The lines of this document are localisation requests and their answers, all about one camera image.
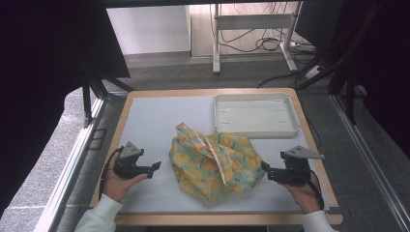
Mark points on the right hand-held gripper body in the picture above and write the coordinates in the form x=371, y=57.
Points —
x=295, y=169

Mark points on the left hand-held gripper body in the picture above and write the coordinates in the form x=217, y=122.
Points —
x=127, y=164

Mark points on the white plastic tray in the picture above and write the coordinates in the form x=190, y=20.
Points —
x=256, y=114

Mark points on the person's left hand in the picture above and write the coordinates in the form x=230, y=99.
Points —
x=116, y=187

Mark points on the person's right hand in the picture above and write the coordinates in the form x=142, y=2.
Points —
x=307, y=196

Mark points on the pale blue table mat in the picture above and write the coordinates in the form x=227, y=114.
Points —
x=161, y=112

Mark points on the black metal stand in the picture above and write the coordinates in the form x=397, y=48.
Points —
x=87, y=103
x=349, y=96

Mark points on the white power strip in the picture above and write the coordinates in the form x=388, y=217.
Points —
x=312, y=72

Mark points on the black curtain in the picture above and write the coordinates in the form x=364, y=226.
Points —
x=38, y=80
x=383, y=71

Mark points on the aluminium floor rail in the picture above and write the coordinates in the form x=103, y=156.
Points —
x=370, y=154
x=71, y=167

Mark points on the white metal desk frame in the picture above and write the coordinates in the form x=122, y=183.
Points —
x=253, y=22

